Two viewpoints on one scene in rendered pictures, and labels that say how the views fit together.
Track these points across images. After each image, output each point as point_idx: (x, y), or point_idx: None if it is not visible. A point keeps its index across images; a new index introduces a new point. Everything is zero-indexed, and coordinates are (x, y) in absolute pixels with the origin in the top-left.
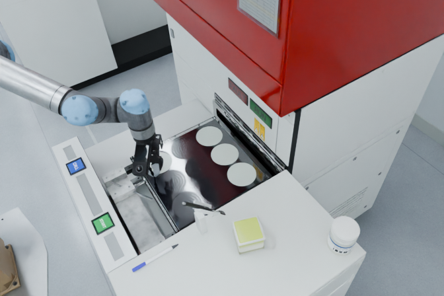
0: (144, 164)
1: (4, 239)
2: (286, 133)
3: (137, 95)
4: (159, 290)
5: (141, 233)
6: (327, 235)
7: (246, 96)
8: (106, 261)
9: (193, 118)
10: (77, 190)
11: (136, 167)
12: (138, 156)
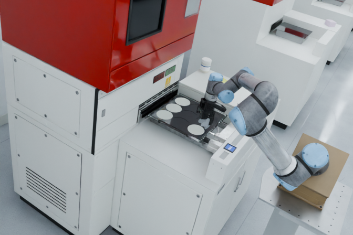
0: (220, 104)
1: (277, 192)
2: (180, 62)
3: (215, 73)
4: None
5: (234, 128)
6: (203, 73)
7: (164, 72)
8: None
9: (141, 136)
10: (241, 142)
11: (224, 107)
12: (219, 105)
